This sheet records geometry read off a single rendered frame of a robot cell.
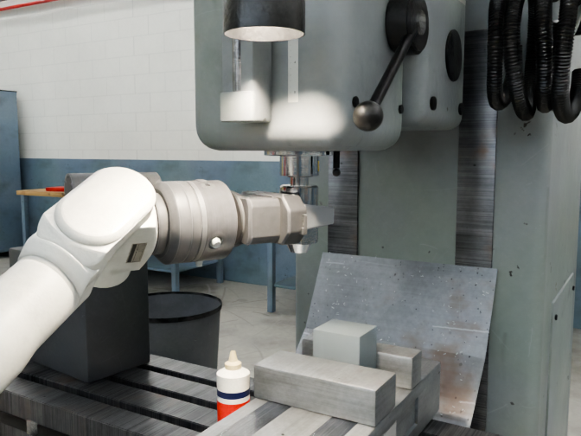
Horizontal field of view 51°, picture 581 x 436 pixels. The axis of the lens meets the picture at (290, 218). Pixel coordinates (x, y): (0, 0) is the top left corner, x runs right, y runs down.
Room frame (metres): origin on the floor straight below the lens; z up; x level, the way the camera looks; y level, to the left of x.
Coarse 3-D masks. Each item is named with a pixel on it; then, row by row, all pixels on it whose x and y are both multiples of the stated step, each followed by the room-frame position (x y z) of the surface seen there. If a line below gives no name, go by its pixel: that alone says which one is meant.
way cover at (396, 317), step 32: (352, 256) 1.10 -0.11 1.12; (320, 288) 1.10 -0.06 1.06; (352, 288) 1.07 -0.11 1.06; (384, 288) 1.04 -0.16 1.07; (416, 288) 1.02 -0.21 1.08; (448, 288) 0.99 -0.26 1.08; (480, 288) 0.97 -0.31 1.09; (320, 320) 1.07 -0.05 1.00; (352, 320) 1.04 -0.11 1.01; (384, 320) 1.02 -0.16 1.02; (416, 320) 0.99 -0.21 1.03; (448, 320) 0.97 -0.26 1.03; (480, 320) 0.94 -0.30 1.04; (448, 352) 0.94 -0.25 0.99; (480, 352) 0.92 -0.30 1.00; (448, 384) 0.90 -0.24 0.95; (448, 416) 0.87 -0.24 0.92
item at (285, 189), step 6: (282, 186) 0.73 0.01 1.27; (288, 186) 0.72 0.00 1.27; (294, 186) 0.72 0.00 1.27; (300, 186) 0.72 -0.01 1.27; (306, 186) 0.72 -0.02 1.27; (312, 186) 0.72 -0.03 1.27; (282, 192) 0.73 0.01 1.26; (288, 192) 0.72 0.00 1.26; (294, 192) 0.72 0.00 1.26; (300, 192) 0.71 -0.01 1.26; (306, 192) 0.72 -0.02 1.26; (312, 192) 0.72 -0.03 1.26
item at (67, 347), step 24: (144, 264) 0.97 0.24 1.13; (96, 288) 0.90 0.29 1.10; (120, 288) 0.93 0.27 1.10; (144, 288) 0.97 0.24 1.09; (96, 312) 0.90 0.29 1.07; (120, 312) 0.93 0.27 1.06; (144, 312) 0.97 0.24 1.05; (72, 336) 0.91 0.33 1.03; (96, 336) 0.90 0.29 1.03; (120, 336) 0.93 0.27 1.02; (144, 336) 0.97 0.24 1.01; (48, 360) 0.95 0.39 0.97; (72, 360) 0.91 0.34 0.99; (96, 360) 0.90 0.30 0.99; (120, 360) 0.93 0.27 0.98; (144, 360) 0.97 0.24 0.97
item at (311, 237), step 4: (300, 196) 0.71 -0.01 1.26; (304, 196) 0.72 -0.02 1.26; (308, 196) 0.72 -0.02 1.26; (312, 196) 0.72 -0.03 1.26; (316, 196) 0.73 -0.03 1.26; (304, 200) 0.72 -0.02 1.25; (308, 200) 0.72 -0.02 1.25; (312, 200) 0.72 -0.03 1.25; (316, 200) 0.73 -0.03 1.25; (308, 204) 0.72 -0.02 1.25; (312, 204) 0.72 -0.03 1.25; (316, 204) 0.73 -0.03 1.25; (312, 228) 0.72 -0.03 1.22; (316, 228) 0.73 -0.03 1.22; (308, 232) 0.72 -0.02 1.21; (312, 232) 0.72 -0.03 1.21; (316, 232) 0.73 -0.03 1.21; (304, 236) 0.72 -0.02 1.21; (308, 236) 0.72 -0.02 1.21; (312, 236) 0.72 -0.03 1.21; (316, 236) 0.73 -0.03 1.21; (304, 240) 0.72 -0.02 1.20; (308, 240) 0.72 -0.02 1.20; (312, 240) 0.72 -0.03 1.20; (316, 240) 0.73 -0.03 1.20; (292, 244) 0.72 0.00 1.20; (296, 244) 0.72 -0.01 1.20; (300, 244) 0.72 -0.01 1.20; (304, 244) 0.72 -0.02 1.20; (308, 244) 0.72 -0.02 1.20
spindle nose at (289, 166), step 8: (280, 160) 0.73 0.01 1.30; (288, 160) 0.72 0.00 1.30; (296, 160) 0.71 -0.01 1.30; (304, 160) 0.71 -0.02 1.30; (312, 160) 0.72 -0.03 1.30; (280, 168) 0.73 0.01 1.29; (288, 168) 0.72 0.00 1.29; (296, 168) 0.71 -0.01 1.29; (304, 168) 0.71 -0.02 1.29; (312, 168) 0.72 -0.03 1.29
